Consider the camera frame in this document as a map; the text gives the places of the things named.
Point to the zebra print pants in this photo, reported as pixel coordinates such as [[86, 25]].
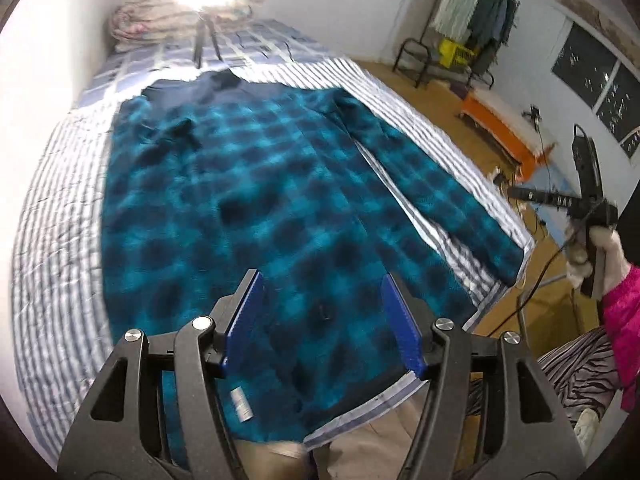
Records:
[[575, 360]]

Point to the blue checkered bed sheet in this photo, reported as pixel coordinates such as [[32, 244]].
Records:
[[260, 40]]

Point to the black light tripod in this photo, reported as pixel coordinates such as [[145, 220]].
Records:
[[201, 40]]

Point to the black metal chair frame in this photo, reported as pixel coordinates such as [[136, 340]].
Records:
[[415, 52]]

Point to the dark window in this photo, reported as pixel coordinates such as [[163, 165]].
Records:
[[585, 60]]

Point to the yellow bag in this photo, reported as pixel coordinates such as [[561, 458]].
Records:
[[455, 52]]

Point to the hanging dark clothes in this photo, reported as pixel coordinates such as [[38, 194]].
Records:
[[492, 15]]

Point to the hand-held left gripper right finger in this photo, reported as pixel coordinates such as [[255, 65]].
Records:
[[401, 317]]

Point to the white shoe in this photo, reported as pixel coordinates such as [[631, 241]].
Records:
[[586, 427]]

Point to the folded floral quilt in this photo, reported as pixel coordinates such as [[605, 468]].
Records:
[[145, 25]]

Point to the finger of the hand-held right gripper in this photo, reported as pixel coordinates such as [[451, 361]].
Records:
[[547, 197]]

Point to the person's right hand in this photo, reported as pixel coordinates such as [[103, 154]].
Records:
[[612, 255]]

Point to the blue striped bed sheet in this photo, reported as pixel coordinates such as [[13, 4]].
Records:
[[55, 260]]

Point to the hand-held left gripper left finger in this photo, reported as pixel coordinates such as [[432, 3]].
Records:
[[246, 310]]

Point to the person's right forearm pink sleeve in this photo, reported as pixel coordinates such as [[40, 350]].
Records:
[[625, 320]]

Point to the hanging pale green towel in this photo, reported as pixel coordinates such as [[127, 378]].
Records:
[[455, 5]]

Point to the orange bench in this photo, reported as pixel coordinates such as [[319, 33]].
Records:
[[492, 122]]

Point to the beige pants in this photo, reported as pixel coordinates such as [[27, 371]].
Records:
[[360, 445]]

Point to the teal plaid fleece jacket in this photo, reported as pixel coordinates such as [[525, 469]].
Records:
[[250, 185]]

